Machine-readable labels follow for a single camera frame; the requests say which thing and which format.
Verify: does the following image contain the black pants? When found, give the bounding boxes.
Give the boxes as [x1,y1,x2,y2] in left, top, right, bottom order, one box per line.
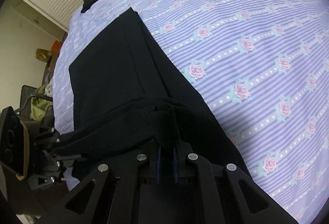
[45,7,254,190]

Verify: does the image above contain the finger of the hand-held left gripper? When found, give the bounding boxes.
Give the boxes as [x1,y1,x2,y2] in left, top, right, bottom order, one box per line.
[28,152,86,190]
[34,113,63,150]

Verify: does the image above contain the bed with purple floral sheet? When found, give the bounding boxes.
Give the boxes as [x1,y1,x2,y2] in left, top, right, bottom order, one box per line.
[51,0,329,224]

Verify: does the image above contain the yellow-brown bag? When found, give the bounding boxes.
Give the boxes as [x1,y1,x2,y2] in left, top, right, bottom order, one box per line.
[36,48,52,62]

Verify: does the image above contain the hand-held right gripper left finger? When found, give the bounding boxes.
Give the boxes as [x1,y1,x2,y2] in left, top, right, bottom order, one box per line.
[36,146,162,224]

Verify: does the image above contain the orange box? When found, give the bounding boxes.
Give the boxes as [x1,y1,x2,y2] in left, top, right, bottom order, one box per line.
[51,40,63,53]

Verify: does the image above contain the olive green cloth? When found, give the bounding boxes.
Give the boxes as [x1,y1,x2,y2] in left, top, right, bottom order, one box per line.
[30,86,53,121]

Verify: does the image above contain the black mesh chair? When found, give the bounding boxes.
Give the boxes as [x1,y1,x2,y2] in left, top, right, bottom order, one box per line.
[19,85,54,122]

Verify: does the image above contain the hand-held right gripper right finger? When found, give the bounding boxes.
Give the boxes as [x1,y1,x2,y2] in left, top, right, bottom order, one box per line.
[173,145,299,224]

